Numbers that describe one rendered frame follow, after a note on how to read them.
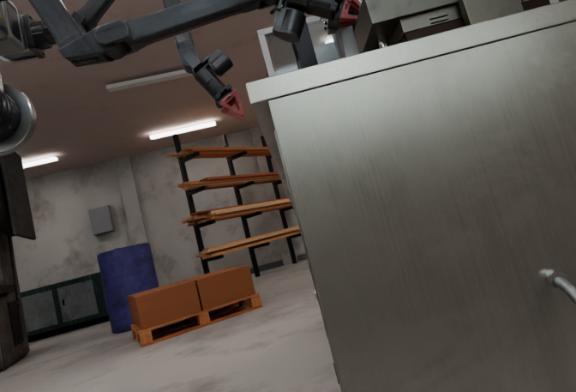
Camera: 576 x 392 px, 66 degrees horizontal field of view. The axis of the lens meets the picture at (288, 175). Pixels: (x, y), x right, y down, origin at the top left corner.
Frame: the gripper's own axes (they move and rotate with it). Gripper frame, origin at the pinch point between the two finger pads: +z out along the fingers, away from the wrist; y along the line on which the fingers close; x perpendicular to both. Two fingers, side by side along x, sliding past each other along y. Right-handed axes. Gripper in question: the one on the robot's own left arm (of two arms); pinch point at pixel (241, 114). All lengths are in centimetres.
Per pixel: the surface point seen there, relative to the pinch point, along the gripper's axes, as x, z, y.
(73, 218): 240, -247, 796
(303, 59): -23.5, 2.8, -13.1
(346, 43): -24.3, 12.9, -39.3
